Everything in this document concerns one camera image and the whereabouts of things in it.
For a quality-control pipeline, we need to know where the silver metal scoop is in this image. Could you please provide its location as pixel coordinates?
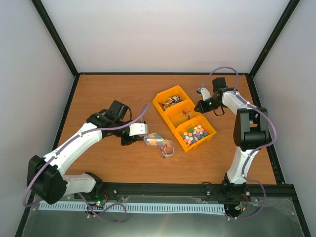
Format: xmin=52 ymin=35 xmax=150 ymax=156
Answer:
xmin=144 ymin=132 xmax=166 ymax=147

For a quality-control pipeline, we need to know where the yellow popsicle candy bin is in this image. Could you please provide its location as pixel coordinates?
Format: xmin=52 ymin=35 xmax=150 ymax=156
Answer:
xmin=162 ymin=99 xmax=201 ymax=131

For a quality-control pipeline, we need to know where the yellow star candy bin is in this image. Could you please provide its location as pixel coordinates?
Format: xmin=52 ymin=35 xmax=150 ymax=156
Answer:
xmin=173 ymin=115 xmax=217 ymax=152

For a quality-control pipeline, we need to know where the clear glass jar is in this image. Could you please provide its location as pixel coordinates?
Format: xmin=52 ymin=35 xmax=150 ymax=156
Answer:
xmin=159 ymin=139 xmax=176 ymax=158

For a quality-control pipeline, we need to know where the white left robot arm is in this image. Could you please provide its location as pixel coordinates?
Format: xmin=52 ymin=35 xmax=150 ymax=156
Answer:
xmin=26 ymin=100 xmax=149 ymax=204

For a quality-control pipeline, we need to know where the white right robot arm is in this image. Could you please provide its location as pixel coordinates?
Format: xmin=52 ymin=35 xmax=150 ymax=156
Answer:
xmin=195 ymin=78 xmax=269 ymax=200

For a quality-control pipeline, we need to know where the pile of popsicle candies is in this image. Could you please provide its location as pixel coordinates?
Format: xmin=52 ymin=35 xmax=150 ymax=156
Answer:
xmin=178 ymin=110 xmax=194 ymax=122

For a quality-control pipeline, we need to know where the pile of star candies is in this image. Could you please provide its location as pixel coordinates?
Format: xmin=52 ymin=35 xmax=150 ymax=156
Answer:
xmin=181 ymin=124 xmax=208 ymax=147

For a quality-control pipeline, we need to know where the pile of lollipops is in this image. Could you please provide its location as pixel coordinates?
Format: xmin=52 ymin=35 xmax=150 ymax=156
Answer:
xmin=158 ymin=94 xmax=182 ymax=111

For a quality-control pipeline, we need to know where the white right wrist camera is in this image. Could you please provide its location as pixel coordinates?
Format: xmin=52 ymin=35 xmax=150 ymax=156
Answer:
xmin=197 ymin=87 xmax=211 ymax=101

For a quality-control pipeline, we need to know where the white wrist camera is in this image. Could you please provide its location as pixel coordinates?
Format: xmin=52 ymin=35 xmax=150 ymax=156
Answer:
xmin=197 ymin=87 xmax=211 ymax=101
xmin=129 ymin=123 xmax=149 ymax=136

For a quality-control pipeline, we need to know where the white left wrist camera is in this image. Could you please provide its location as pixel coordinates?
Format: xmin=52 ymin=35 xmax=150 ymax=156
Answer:
xmin=129 ymin=123 xmax=149 ymax=136

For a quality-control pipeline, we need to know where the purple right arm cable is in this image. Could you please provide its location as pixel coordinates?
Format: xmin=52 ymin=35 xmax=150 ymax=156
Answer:
xmin=201 ymin=66 xmax=277 ymax=220

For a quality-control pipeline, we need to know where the black aluminium frame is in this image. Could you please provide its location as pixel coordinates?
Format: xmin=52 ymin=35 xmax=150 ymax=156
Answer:
xmin=16 ymin=0 xmax=311 ymax=237

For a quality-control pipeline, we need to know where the light blue cable duct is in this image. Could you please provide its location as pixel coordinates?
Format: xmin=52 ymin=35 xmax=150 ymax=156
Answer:
xmin=39 ymin=201 xmax=225 ymax=215

